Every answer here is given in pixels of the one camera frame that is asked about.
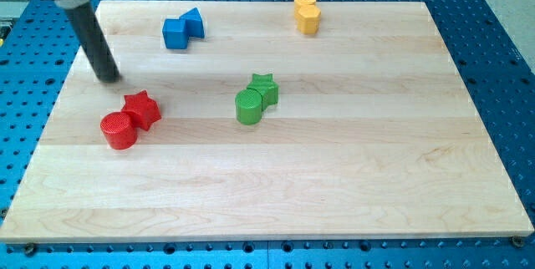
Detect red star block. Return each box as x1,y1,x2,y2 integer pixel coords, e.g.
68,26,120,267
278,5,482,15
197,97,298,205
121,90,161,131

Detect green star block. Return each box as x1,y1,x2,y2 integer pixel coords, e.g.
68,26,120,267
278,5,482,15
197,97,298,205
247,74,279,110

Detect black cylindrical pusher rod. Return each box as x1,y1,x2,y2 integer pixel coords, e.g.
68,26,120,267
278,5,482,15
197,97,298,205
64,3,120,83

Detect yellow heart block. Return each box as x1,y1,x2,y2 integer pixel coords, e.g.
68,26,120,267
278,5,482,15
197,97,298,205
293,0,316,15

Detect light wooden board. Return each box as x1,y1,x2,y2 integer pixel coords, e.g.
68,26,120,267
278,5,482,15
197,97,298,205
1,0,533,243

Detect red cylinder block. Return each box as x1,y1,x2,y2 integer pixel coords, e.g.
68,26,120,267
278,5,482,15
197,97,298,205
100,112,137,150

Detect blue triangle block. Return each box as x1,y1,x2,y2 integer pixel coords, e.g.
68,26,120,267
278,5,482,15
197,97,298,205
180,8,205,38

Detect yellow hexagon block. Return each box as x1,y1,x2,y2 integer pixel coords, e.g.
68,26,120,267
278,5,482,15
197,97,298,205
296,5,321,35

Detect green cylinder block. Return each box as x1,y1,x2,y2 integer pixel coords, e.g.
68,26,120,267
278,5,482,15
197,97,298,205
235,89,262,125

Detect blue cube block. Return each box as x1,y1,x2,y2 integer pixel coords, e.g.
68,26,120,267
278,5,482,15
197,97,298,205
162,19,189,49

